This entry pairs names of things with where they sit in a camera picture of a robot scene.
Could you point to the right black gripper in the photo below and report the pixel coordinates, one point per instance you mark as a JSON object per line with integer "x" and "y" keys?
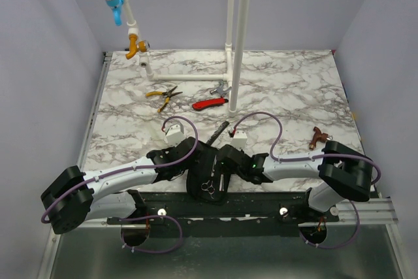
{"x": 225, "y": 153}

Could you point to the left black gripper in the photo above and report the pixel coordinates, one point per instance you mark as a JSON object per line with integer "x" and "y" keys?
{"x": 191, "y": 164}

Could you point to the black hair comb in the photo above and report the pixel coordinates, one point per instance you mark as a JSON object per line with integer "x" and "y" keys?
{"x": 217, "y": 133}

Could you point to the black fabric tool case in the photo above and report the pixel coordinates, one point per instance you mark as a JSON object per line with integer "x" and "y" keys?
{"x": 200, "y": 172}

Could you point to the silver hair scissors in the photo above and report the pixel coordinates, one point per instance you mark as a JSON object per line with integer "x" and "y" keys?
{"x": 208, "y": 186}

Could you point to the silver thinning scissors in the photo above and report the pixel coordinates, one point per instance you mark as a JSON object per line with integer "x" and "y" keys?
{"x": 222, "y": 183}

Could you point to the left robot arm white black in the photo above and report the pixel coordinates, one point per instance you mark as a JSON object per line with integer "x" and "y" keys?
{"x": 68, "y": 199}

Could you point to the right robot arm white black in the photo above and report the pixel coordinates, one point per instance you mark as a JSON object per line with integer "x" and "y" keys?
{"x": 346, "y": 174}

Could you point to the red utility knife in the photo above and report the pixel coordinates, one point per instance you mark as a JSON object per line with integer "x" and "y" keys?
{"x": 209, "y": 103}

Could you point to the brown faucet tap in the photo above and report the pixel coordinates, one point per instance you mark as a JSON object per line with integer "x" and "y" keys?
{"x": 318, "y": 136}

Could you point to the orange faucet tap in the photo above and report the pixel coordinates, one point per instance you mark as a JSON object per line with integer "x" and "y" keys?
{"x": 136, "y": 46}

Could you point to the blue faucet tap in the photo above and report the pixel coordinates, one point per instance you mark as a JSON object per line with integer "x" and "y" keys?
{"x": 116, "y": 6}

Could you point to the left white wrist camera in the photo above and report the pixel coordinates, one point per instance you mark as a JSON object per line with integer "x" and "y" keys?
{"x": 174, "y": 134}

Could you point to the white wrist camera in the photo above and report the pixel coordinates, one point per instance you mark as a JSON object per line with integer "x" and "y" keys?
{"x": 174, "y": 134}
{"x": 239, "y": 140}

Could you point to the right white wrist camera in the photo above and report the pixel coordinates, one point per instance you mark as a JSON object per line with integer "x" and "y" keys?
{"x": 239, "y": 140}

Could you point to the yellow handled pliers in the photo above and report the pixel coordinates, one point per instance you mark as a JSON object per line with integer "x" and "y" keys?
{"x": 166, "y": 94}

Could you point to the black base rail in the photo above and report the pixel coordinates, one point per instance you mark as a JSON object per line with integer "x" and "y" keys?
{"x": 169, "y": 215}

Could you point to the white PVC pipe frame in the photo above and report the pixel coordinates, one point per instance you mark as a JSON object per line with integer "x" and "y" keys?
{"x": 234, "y": 51}

